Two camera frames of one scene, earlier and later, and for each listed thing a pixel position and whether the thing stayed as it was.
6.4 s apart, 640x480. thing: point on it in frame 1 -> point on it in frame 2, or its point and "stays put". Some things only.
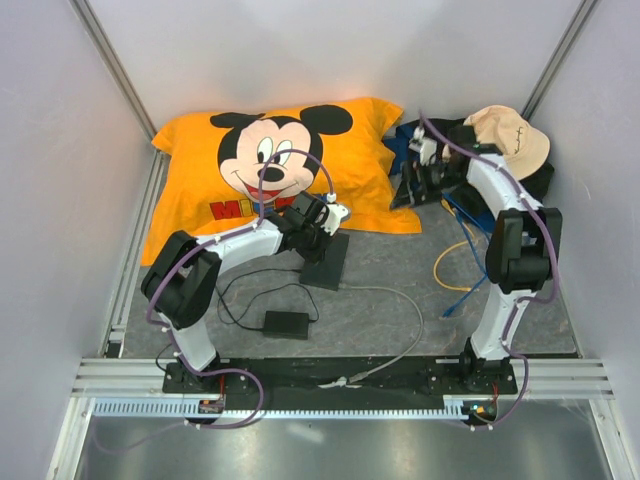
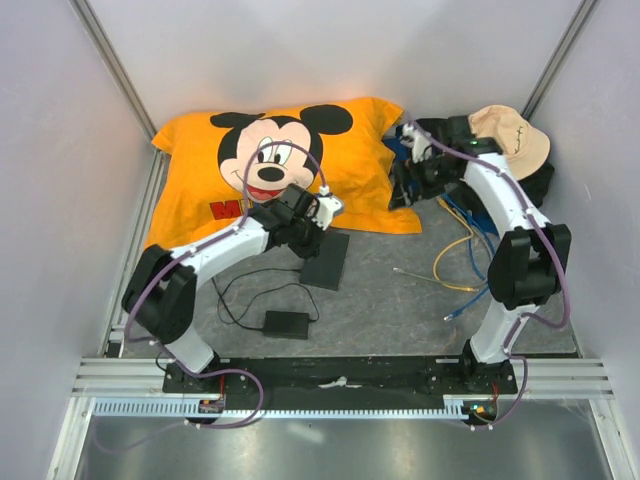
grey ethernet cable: x=364 y=375 -> x=456 y=284
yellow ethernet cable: x=447 y=207 stays put
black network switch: x=327 y=271 stays put
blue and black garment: x=398 y=147 stays put
